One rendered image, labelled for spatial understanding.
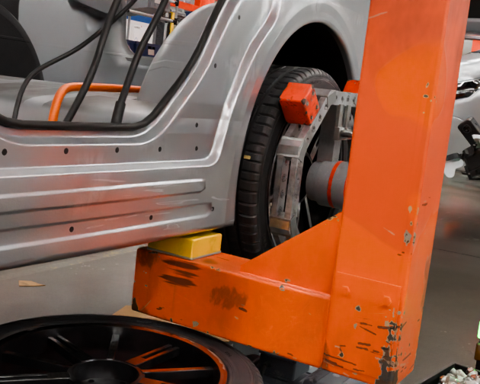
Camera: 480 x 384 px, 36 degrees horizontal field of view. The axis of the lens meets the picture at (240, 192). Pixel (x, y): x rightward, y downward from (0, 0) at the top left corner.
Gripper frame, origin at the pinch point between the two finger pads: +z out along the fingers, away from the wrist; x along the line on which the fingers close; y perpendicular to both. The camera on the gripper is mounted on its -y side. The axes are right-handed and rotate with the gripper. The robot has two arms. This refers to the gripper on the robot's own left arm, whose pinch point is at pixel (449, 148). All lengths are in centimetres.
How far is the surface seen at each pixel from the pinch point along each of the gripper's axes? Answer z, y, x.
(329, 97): 14.3, -25.0, 21.4
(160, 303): 64, 23, 47
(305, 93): 27.0, -22.6, 17.1
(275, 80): 25, -34, 29
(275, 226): 29.5, 6.2, 39.1
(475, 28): -283, -183, 148
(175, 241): 62, 10, 38
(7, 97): 89, -41, 64
